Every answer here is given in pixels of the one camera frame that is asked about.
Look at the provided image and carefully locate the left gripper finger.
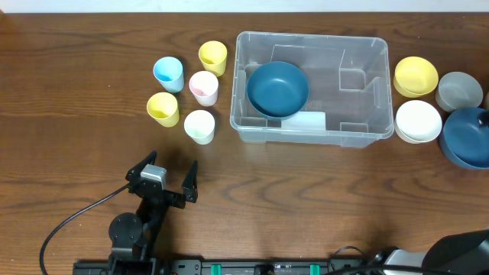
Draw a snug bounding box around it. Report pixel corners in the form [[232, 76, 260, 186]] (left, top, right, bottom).
[[182, 160, 198, 203], [125, 150, 157, 182]]

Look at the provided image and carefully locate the dark blue bowl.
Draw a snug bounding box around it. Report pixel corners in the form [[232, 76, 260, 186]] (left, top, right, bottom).
[[246, 61, 310, 120], [439, 107, 488, 170]]

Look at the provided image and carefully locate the white bowl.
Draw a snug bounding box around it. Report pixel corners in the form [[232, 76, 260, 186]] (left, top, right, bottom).
[[394, 100, 442, 144]]

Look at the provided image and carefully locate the yellow bowl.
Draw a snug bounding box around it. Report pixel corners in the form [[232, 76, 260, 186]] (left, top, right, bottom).
[[393, 57, 439, 98]]

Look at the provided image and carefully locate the grey bowl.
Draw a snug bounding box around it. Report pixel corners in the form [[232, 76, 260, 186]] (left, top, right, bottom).
[[436, 72, 484, 112]]

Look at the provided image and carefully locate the beige bowl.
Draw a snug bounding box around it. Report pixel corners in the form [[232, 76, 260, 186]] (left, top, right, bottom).
[[484, 92, 489, 110]]

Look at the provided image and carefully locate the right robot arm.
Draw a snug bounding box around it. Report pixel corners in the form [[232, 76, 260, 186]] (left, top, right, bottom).
[[371, 229, 488, 275]]

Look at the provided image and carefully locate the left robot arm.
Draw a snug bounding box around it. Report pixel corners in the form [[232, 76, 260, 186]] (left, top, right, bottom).
[[107, 150, 198, 275]]

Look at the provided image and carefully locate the clear plastic storage container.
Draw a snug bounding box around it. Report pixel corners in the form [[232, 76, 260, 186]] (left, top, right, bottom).
[[230, 31, 394, 147]]

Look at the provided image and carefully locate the pale green white cup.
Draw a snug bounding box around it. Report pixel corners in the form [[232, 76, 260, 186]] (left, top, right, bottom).
[[184, 110, 215, 145]]

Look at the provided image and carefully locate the yellow cup near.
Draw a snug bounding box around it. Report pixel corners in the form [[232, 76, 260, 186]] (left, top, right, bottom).
[[147, 92, 180, 128]]

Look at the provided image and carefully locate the yellow cup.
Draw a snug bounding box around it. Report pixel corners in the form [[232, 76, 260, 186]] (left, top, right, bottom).
[[198, 40, 228, 76], [147, 92, 180, 128]]

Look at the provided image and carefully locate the pink cup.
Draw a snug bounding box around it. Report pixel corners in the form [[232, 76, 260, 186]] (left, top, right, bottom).
[[189, 71, 219, 107]]

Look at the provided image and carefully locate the light blue cup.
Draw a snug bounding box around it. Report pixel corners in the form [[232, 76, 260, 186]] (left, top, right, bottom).
[[153, 57, 185, 93]]

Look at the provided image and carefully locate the yellow cup far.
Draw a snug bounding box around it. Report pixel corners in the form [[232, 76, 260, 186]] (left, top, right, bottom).
[[198, 40, 228, 76]]

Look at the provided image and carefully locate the left black cable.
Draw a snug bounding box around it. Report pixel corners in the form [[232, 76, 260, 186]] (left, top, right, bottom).
[[39, 183, 131, 275]]

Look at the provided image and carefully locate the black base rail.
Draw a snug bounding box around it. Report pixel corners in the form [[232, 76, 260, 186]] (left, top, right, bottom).
[[72, 257, 367, 275]]

